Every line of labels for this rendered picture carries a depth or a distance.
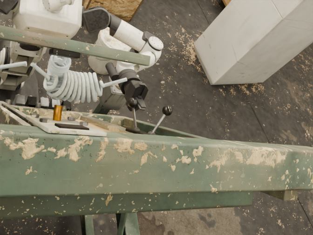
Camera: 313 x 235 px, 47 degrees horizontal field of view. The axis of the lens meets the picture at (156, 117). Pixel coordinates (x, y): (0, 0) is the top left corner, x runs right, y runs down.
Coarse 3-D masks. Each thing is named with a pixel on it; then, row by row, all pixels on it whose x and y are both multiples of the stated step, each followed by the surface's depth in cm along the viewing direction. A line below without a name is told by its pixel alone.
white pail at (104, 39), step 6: (102, 30) 301; (108, 30) 304; (102, 36) 298; (108, 36) 296; (96, 42) 306; (102, 42) 294; (108, 42) 297; (114, 42) 301; (120, 42) 304; (120, 48) 300; (126, 48) 305; (90, 60) 318; (96, 60) 312; (102, 60) 306; (108, 60) 306; (114, 60) 307; (90, 66) 321; (96, 66) 316; (102, 66) 314; (114, 66) 318; (96, 72) 321; (102, 72) 321
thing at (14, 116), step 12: (60, 60) 70; (48, 72) 69; (60, 72) 68; (48, 84) 70; (60, 84) 70; (0, 108) 123; (12, 108) 130; (60, 108) 70; (0, 120) 119; (12, 120) 99; (24, 120) 104; (36, 120) 65; (48, 120) 64; (60, 120) 70; (72, 120) 74; (48, 132) 56; (60, 132) 57; (72, 132) 58; (84, 132) 59; (96, 132) 60
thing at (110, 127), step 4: (84, 116) 180; (84, 120) 176; (88, 120) 171; (92, 120) 167; (96, 120) 165; (100, 120) 167; (96, 124) 162; (100, 124) 158; (104, 124) 154; (108, 124) 151; (112, 124) 154; (104, 128) 153; (108, 128) 150; (112, 128) 146; (116, 128) 143; (120, 128) 142; (124, 128) 144; (124, 132) 136; (128, 132) 133
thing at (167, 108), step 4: (164, 108) 124; (168, 108) 124; (164, 112) 124; (168, 112) 124; (164, 116) 125; (160, 120) 124; (156, 124) 124; (156, 128) 124; (148, 132) 124; (152, 132) 122
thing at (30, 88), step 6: (0, 42) 249; (6, 42) 248; (0, 48) 246; (30, 78) 265; (36, 78) 267; (24, 84) 260; (30, 84) 262; (36, 84) 265; (0, 90) 248; (6, 90) 250; (12, 90) 252; (18, 90) 255; (24, 90) 257; (30, 90) 260; (36, 90) 262; (0, 96) 246; (6, 96) 248; (12, 96) 250; (36, 96) 260; (12, 102) 248
